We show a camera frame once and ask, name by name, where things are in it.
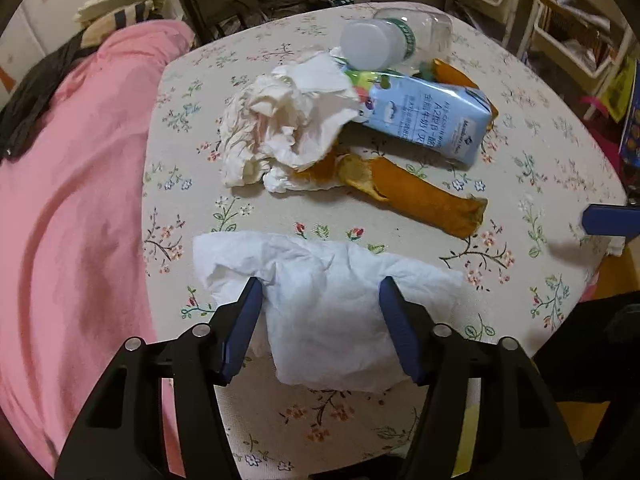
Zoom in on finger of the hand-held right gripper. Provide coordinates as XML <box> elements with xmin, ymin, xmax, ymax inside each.
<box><xmin>580</xmin><ymin>203</ymin><xmax>640</xmax><ymax>237</ymax></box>

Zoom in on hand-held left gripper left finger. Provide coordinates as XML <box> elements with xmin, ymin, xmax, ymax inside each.
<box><xmin>54</xmin><ymin>276</ymin><xmax>264</xmax><ymax>480</ymax></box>

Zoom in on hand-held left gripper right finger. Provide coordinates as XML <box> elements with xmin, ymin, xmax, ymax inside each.
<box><xmin>378</xmin><ymin>275</ymin><xmax>583</xmax><ymax>480</ymax></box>

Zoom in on white tissue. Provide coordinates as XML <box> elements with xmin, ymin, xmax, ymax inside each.
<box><xmin>218</xmin><ymin>45</ymin><xmax>368</xmax><ymax>193</ymax></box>
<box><xmin>192</xmin><ymin>230</ymin><xmax>463</xmax><ymax>393</ymax></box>

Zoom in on blue milk carton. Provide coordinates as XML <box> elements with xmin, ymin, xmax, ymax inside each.
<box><xmin>345</xmin><ymin>69</ymin><xmax>493</xmax><ymax>167</ymax></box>

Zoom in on blue printed box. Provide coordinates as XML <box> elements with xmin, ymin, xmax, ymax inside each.
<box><xmin>619</xmin><ymin>94</ymin><xmax>640</xmax><ymax>171</ymax></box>

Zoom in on floral tablecloth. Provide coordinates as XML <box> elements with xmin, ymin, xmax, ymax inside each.
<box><xmin>141</xmin><ymin>2</ymin><xmax>628</xmax><ymax>480</ymax></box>

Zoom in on pink blanket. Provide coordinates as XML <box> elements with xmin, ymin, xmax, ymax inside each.
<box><xmin>0</xmin><ymin>20</ymin><xmax>216</xmax><ymax>476</ymax></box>

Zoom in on white shelf rack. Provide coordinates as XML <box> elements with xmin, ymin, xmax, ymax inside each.
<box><xmin>447</xmin><ymin>0</ymin><xmax>632</xmax><ymax>81</ymax></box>

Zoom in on short orange peel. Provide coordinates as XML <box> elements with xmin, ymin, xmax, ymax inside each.
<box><xmin>432</xmin><ymin>58</ymin><xmax>501</xmax><ymax>121</ymax></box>

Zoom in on crumpled white tissue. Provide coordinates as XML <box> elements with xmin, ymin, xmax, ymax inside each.
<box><xmin>218</xmin><ymin>45</ymin><xmax>368</xmax><ymax>193</ymax></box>

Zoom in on clear plastic bottle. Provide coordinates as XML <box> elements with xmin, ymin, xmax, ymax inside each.
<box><xmin>340</xmin><ymin>7</ymin><xmax>453</xmax><ymax>73</ymax></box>

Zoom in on dark cloth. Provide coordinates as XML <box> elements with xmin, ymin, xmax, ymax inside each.
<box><xmin>0</xmin><ymin>30</ymin><xmax>101</xmax><ymax>162</ymax></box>

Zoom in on striped pillow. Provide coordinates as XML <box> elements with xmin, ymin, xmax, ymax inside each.
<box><xmin>75</xmin><ymin>0</ymin><xmax>167</xmax><ymax>47</ymax></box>

